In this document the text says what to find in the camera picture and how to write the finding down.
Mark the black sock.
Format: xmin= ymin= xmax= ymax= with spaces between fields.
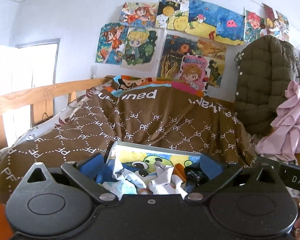
xmin=184 ymin=162 xmax=208 ymax=193

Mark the orange cloth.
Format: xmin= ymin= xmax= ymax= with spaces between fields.
xmin=173 ymin=163 xmax=187 ymax=183

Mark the white paper towel cloth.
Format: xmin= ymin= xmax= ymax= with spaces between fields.
xmin=148 ymin=161 xmax=187 ymax=199

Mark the blue white cartoon cloth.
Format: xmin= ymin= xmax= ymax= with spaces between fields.
xmin=96 ymin=159 xmax=147 ymax=199

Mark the pink crumpled garment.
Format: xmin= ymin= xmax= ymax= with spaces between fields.
xmin=255 ymin=81 xmax=300 ymax=161

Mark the grey tray with cartoon picture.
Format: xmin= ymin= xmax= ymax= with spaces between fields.
xmin=106 ymin=141 xmax=201 ymax=177

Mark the brown patterned blanket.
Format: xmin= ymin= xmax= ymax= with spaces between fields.
xmin=0 ymin=77 xmax=255 ymax=204

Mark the pink magazine poster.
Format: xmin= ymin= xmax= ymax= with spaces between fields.
xmin=179 ymin=55 xmax=210 ymax=93

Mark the olive quilted jacket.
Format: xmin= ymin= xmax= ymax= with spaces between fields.
xmin=235 ymin=35 xmax=300 ymax=135

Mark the blond boy poster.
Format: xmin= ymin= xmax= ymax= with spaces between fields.
xmin=121 ymin=27 xmax=166 ymax=72

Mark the anime girl poster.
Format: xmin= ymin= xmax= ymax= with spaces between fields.
xmin=95 ymin=23 xmax=128 ymax=65

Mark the blue sea yellow sand poster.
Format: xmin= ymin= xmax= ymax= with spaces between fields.
xmin=184 ymin=0 xmax=244 ymax=45

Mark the red haired character poster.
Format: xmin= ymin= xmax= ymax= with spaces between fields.
xmin=244 ymin=10 xmax=267 ymax=43

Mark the starry moon poster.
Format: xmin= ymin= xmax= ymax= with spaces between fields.
xmin=155 ymin=0 xmax=190 ymax=32

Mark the swimming mermaid poster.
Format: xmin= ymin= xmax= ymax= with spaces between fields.
xmin=119 ymin=2 xmax=159 ymax=28

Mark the wooden bed rail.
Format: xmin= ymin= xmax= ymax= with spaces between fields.
xmin=0 ymin=78 xmax=106 ymax=149

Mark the rightmost wall poster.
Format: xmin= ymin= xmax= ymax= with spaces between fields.
xmin=262 ymin=3 xmax=289 ymax=42

